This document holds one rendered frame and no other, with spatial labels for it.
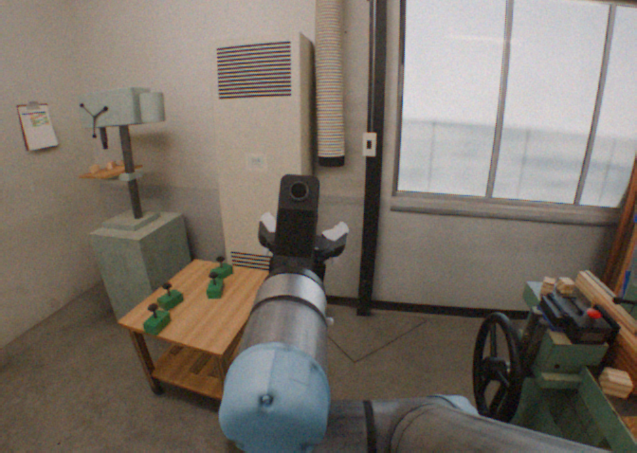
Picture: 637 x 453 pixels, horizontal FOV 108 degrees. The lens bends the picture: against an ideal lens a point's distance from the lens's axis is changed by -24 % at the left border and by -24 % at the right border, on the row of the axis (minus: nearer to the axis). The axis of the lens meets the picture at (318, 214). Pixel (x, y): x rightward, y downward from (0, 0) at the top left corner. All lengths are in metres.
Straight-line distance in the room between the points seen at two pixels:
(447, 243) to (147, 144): 2.27
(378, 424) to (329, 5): 1.72
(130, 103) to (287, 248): 1.72
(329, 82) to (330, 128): 0.24
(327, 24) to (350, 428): 1.68
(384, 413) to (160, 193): 2.39
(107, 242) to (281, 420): 2.03
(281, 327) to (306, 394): 0.06
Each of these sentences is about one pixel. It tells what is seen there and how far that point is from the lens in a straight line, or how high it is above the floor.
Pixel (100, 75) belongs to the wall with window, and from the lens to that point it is 2.85.
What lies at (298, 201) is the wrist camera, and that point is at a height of 1.31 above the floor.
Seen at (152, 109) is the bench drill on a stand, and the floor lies 1.44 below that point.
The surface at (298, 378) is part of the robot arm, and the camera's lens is 0.21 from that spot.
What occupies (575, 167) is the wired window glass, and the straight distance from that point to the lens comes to 2.30.
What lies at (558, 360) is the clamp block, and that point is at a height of 0.91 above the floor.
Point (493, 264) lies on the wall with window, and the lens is 2.22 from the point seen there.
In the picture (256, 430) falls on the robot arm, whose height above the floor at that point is 1.22.
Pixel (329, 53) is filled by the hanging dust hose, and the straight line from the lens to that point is 1.70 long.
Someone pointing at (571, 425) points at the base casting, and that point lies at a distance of 0.94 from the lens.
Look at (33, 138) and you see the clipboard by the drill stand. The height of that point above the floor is 1.33.
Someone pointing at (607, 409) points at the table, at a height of 0.89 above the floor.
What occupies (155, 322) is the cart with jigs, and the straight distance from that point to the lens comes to 1.43.
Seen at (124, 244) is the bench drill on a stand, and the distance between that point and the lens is 2.07.
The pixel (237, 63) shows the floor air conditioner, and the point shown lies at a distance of 1.73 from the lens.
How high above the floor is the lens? 1.41
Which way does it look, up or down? 20 degrees down
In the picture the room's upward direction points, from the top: straight up
